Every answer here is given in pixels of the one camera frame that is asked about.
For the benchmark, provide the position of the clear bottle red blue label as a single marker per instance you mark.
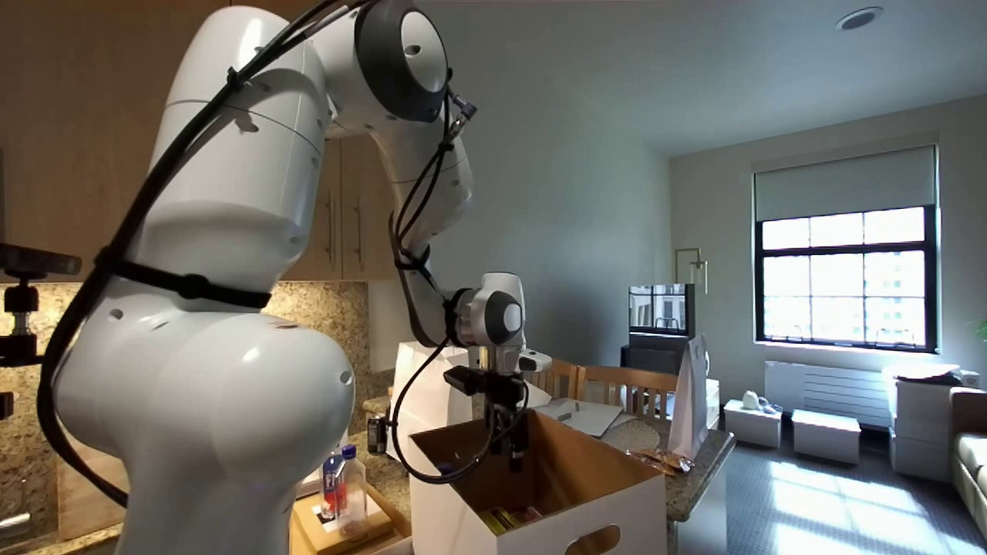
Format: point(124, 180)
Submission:
point(332, 485)

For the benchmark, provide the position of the white wall radiator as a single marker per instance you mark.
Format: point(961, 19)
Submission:
point(822, 389)

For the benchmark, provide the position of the grey closed laptop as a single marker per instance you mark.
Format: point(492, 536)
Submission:
point(588, 416)

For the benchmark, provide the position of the beige sofa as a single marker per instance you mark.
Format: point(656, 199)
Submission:
point(972, 464)

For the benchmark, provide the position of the small lit monitor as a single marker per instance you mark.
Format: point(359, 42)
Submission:
point(657, 310)

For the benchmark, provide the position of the white floor box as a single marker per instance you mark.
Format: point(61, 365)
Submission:
point(751, 424)
point(824, 435)

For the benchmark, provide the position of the clear water bottle blue cap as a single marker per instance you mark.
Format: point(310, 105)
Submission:
point(356, 493)

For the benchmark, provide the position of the wooden chair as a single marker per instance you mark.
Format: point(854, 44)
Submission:
point(556, 377)
point(638, 389)

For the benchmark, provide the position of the round ceiling light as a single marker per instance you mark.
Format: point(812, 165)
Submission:
point(859, 15)

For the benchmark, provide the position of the black monitor stand cabinet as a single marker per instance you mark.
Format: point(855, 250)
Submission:
point(651, 355)

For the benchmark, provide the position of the black framed window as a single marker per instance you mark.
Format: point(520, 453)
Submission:
point(846, 279)

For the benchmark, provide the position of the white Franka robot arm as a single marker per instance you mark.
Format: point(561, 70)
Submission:
point(205, 411)

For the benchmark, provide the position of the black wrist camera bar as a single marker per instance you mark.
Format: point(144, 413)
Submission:
point(480, 382)

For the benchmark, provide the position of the white cardboard box brown inside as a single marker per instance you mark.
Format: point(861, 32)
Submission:
point(464, 520)

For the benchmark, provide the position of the green potted plant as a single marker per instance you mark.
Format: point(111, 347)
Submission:
point(982, 330)

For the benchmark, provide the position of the wooden cutting board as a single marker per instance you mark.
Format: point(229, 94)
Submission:
point(359, 536)

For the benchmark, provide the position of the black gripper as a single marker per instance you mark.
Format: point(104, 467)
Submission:
point(511, 421)

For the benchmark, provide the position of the tall white pointed bag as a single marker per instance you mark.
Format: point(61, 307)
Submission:
point(692, 403)

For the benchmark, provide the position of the short white roller blind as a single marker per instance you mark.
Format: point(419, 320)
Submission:
point(843, 187)

